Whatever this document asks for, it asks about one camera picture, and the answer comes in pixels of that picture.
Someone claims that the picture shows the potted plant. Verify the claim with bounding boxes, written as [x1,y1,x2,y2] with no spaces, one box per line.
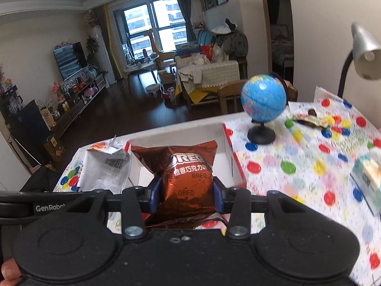
[86,37,100,66]

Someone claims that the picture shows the wooden chair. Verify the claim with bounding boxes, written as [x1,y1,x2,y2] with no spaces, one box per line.
[217,79,299,115]

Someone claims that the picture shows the tissue pack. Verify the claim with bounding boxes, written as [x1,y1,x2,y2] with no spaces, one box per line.
[350,150,381,215]

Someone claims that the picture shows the grey curtain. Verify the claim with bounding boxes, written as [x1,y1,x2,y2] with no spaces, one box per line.
[173,0,197,46]

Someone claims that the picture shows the white tower air conditioner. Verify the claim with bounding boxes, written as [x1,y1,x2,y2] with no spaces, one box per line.
[91,25,115,86]

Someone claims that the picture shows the television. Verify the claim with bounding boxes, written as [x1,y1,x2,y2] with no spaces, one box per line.
[54,42,89,81]

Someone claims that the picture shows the red bag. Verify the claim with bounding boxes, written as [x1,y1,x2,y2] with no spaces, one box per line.
[201,44,215,61]

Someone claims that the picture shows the pink flowers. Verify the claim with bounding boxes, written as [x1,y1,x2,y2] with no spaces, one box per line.
[52,81,68,99]

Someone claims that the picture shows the person's left hand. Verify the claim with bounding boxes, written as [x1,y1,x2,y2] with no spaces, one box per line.
[0,259,22,281]

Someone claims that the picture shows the sofa with cream cover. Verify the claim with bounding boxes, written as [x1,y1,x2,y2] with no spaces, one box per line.
[174,52,240,105]

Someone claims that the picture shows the yellow wooden armchair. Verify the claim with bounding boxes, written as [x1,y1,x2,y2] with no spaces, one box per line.
[146,28,176,70]

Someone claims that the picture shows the red cardboard box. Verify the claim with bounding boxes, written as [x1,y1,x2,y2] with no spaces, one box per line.
[119,122,247,233]

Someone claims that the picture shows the silver desk lamp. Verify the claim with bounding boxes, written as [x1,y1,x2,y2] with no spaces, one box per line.
[338,22,381,99]

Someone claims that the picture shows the window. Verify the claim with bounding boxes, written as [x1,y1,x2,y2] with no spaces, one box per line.
[113,0,191,64]

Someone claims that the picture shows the blue chair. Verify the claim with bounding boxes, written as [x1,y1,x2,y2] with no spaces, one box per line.
[197,29,218,47]

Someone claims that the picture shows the white and orange snack packet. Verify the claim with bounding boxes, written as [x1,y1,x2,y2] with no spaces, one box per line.
[76,135,132,195]

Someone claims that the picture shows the brown snack packet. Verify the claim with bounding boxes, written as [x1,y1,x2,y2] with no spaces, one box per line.
[130,140,228,230]

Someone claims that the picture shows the blue globe on black stand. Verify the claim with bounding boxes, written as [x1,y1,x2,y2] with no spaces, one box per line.
[241,74,288,145]

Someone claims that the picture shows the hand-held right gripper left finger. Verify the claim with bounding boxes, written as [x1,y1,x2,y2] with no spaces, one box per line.
[73,176,164,240]

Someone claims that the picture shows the round side table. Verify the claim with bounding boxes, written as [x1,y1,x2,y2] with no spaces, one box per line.
[123,55,160,93]

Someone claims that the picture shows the balloon print tablecloth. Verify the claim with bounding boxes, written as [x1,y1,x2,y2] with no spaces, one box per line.
[54,86,381,286]

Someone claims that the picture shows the yellow curtain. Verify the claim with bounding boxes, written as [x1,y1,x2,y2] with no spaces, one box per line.
[101,4,123,80]

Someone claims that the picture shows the pile of clothes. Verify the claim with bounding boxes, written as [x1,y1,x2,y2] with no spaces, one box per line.
[213,18,249,61]

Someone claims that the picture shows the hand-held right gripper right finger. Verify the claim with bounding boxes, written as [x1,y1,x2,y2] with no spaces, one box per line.
[212,176,302,239]

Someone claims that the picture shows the tv cabinet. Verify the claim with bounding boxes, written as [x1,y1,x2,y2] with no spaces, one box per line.
[45,73,108,132]

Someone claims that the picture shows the crumpled snack wrapper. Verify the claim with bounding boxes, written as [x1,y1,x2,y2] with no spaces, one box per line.
[292,110,331,130]

